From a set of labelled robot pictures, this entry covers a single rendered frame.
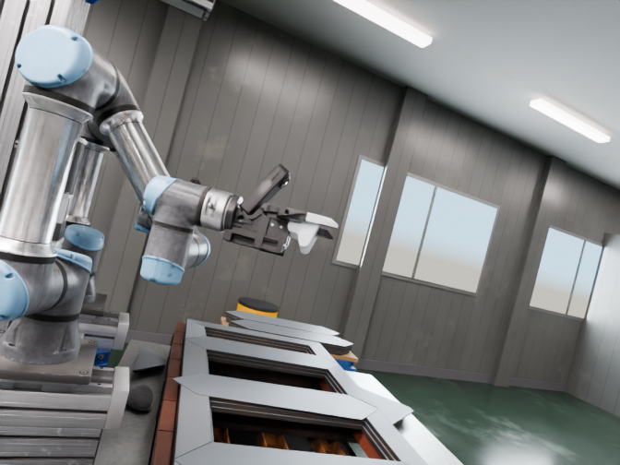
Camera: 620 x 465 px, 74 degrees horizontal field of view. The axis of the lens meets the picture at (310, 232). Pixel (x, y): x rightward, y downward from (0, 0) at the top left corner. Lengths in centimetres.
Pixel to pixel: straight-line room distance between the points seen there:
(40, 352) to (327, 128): 403
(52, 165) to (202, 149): 341
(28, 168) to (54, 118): 10
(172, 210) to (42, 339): 42
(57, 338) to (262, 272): 355
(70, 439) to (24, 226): 49
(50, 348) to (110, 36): 361
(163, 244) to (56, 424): 50
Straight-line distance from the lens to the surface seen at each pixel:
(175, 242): 78
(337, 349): 251
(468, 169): 585
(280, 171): 77
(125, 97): 100
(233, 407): 147
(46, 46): 90
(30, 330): 104
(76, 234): 150
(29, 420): 110
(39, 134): 89
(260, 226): 73
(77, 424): 110
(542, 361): 761
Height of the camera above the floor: 144
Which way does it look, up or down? level
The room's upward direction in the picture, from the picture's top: 14 degrees clockwise
